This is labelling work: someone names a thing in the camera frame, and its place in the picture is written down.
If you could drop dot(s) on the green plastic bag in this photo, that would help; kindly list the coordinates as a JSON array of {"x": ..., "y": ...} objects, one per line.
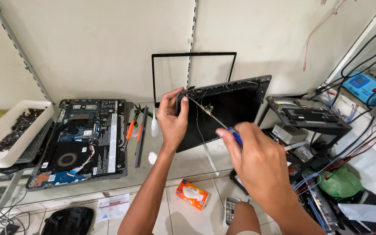
[{"x": 339, "y": 183}]

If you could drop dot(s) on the white small box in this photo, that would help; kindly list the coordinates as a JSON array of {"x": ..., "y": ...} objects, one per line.
[{"x": 289, "y": 133}]

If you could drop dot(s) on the white crumpled tissue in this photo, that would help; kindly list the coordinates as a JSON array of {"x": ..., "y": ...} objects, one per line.
[{"x": 152, "y": 158}]

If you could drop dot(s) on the clear plastic strip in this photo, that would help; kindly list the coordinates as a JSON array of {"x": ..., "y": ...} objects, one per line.
[{"x": 210, "y": 159}]

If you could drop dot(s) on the black screen bezel frame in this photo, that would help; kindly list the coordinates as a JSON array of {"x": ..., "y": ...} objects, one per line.
[{"x": 193, "y": 70}]

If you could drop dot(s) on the white printed paper sheet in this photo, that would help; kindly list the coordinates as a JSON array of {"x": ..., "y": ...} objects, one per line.
[{"x": 113, "y": 207}]

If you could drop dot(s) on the grey laptop base on stand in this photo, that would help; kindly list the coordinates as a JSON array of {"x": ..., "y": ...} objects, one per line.
[{"x": 307, "y": 114}]

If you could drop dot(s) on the white tray of black debris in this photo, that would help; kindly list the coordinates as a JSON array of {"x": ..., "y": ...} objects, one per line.
[{"x": 11, "y": 132}]

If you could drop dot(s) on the person's left hand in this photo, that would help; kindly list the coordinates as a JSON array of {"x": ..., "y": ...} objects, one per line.
[{"x": 172, "y": 121}]

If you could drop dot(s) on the open laptop base with motherboard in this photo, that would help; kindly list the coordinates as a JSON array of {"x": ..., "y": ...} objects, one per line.
[{"x": 83, "y": 142}]

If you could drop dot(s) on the white pen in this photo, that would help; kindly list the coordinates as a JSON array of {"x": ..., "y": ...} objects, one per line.
[{"x": 296, "y": 145}]

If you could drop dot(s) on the blue power supply unit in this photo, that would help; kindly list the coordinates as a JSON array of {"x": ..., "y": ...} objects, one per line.
[{"x": 364, "y": 85}]

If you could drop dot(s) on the black bag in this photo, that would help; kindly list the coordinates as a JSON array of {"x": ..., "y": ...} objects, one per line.
[{"x": 68, "y": 221}]

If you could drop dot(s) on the grey laptop screen lid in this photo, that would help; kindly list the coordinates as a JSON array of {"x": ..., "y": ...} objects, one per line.
[{"x": 222, "y": 109}]

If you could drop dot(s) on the orange tissue box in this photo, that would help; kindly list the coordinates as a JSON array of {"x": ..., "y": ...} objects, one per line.
[{"x": 191, "y": 194}]

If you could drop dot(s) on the grey hinge cover strip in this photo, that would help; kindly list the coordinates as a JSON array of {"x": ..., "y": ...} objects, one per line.
[{"x": 141, "y": 138}]

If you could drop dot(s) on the person's knee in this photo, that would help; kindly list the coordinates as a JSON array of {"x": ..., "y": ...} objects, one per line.
[{"x": 244, "y": 218}]

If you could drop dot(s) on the white squeeze bottle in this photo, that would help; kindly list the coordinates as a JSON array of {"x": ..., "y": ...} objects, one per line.
[{"x": 154, "y": 125}]

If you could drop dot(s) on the metal wall rail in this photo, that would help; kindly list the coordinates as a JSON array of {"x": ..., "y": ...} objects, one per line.
[
  {"x": 18, "y": 49},
  {"x": 191, "y": 36}
]

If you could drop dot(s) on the white compartment screw box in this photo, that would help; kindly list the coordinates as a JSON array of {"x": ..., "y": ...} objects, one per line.
[{"x": 230, "y": 209}]

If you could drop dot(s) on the person's right hand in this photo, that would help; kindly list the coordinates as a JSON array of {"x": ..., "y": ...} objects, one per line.
[{"x": 254, "y": 163}]

